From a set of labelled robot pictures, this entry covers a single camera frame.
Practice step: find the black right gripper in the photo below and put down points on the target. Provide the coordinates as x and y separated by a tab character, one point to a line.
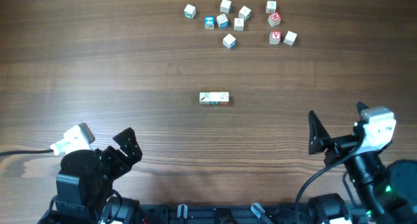
343	144

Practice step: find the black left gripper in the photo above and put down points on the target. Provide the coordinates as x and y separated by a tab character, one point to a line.
130	150

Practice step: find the hammer picture wooden block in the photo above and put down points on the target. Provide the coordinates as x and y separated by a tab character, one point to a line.
204	98

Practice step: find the red-sided number eight block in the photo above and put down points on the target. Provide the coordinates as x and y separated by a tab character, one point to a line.
223	98

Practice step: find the green V wooden block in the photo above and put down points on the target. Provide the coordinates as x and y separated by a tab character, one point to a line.
214	98

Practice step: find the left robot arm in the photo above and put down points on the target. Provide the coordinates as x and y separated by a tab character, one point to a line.
84	183

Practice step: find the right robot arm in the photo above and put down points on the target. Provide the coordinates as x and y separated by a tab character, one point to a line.
387	192

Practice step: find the yellow-sided far right block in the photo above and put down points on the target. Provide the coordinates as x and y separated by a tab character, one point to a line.
290	38

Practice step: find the red A wooden block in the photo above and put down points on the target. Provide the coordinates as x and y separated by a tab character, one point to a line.
275	37

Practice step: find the red M wooden block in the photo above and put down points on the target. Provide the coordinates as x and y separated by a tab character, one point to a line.
274	19

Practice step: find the number four wooden block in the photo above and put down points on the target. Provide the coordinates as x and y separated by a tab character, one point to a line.
271	7

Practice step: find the blue P wooden block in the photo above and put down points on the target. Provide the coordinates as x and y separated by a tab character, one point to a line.
229	41

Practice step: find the yellow-sided A wooden block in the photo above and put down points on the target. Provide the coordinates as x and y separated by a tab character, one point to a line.
239	24

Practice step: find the green N wooden block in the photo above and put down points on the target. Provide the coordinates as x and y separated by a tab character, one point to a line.
244	13

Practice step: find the dark blue number block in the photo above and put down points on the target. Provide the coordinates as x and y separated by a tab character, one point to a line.
222	21

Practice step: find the blue T wooden block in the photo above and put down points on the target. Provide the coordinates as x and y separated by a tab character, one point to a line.
225	6

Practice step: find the light blue letter block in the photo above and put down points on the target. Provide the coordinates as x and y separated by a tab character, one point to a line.
209	22

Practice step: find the green-sided corner wooden block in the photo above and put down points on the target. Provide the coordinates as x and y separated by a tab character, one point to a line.
190	11

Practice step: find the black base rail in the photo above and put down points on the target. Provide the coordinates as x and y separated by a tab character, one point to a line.
278	214

